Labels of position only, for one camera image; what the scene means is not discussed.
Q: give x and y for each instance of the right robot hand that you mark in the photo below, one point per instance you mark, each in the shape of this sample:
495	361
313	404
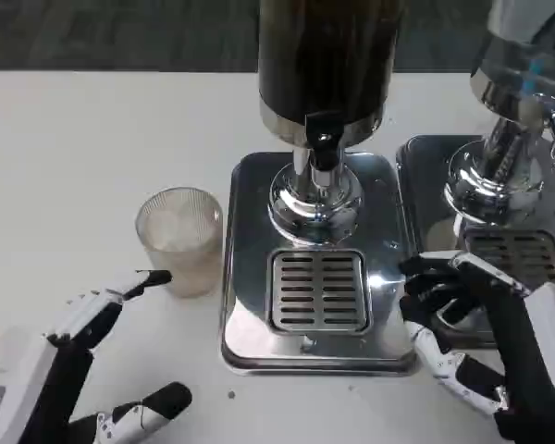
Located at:
522	351

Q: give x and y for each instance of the clear ribbed glass cup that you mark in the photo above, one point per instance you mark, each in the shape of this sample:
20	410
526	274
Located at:
187	252

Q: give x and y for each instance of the steel drip grid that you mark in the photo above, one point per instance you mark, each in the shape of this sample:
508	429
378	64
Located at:
513	250
321	291

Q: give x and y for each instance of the steel drip tray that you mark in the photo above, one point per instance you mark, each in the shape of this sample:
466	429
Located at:
245	277
425	185

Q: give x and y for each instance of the black dispenser tap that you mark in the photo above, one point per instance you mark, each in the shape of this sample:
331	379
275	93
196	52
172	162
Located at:
326	148

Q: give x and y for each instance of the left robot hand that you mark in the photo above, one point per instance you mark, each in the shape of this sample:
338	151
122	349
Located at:
60	370

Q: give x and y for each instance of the dark drink dispenser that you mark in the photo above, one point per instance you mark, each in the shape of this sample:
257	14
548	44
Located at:
324	55

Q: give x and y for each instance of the clear drink dispenser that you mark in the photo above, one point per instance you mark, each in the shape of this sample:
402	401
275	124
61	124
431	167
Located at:
504	60

